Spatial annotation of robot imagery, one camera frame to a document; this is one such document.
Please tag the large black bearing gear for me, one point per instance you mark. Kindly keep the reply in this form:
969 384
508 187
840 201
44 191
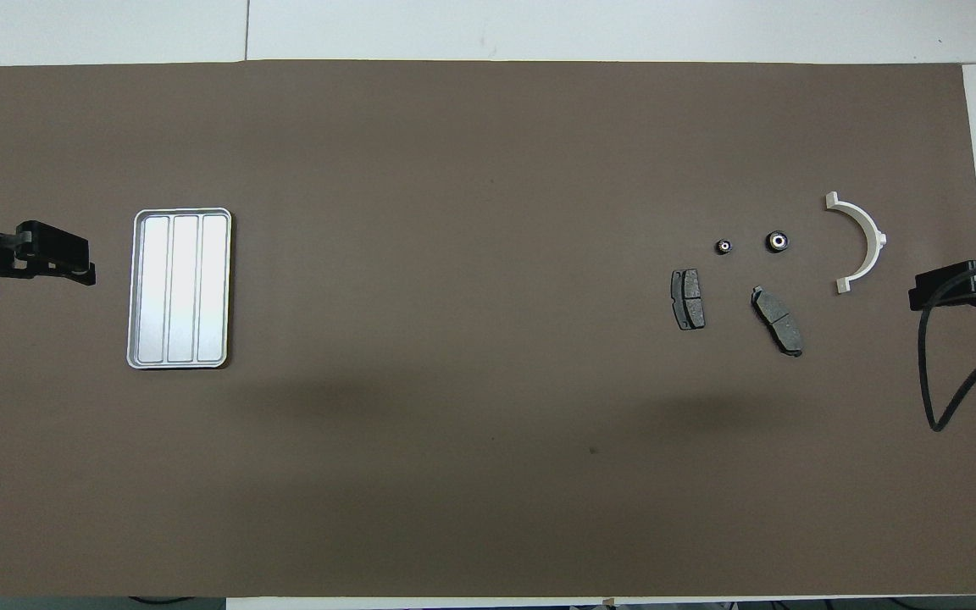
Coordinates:
779 241

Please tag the small black bearing gear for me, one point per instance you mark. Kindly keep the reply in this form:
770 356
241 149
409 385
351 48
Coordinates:
723 246

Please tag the silver metal ribbed tray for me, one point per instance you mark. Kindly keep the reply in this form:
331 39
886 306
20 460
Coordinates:
183 288

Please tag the elongated dark brake pad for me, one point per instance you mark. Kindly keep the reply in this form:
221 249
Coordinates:
778 320

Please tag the rectangular dark brake pad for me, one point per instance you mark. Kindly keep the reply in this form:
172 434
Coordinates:
689 298

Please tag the brown table mat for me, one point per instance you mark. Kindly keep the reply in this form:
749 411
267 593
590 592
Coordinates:
454 339

